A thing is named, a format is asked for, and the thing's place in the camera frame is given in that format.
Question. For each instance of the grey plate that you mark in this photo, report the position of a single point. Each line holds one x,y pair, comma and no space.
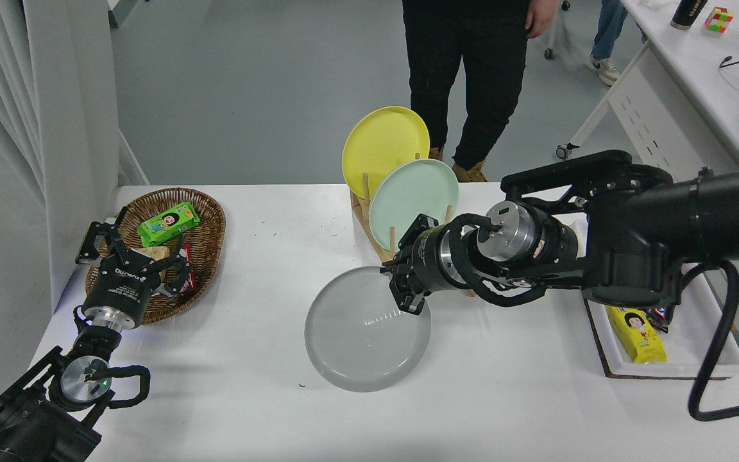
356,340

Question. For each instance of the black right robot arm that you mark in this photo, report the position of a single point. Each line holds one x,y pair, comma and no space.
632,244

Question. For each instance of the colourful puzzle cube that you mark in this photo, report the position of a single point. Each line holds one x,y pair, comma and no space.
719,19

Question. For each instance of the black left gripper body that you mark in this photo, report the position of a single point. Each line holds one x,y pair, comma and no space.
122,289

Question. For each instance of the person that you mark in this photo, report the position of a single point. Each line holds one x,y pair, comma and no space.
607,25
466,64

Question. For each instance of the white tray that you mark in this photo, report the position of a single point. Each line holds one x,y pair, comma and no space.
696,346

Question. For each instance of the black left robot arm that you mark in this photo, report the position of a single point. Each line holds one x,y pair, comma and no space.
36,427

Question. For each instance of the wooden plate rack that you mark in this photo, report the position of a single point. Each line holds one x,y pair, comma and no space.
366,189

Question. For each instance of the brown wicker basket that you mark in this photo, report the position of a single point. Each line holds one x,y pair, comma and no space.
206,221

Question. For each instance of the mint green plate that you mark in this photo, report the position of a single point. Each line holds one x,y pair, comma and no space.
411,199

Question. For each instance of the red snack bar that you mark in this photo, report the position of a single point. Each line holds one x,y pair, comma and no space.
190,280

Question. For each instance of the green snack pack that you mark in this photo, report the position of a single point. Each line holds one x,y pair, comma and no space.
167,223

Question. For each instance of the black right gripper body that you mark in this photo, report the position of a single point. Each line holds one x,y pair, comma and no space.
424,260

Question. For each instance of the black bottle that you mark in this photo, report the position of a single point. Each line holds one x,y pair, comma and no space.
687,14

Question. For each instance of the person's left hand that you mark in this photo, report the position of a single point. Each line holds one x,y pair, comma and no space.
543,16

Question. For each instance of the brown snickers bar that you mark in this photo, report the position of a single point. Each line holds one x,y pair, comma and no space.
661,317

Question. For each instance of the white side table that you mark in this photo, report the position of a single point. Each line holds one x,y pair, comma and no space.
696,96

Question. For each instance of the white caster leg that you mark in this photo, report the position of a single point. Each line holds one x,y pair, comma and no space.
549,52

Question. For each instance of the yellow plate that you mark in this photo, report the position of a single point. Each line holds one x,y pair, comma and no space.
379,144

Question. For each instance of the crumpled tan paper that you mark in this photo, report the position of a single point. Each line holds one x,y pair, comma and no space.
158,253

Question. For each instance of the yellow snack pack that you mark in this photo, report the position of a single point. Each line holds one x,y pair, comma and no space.
636,337

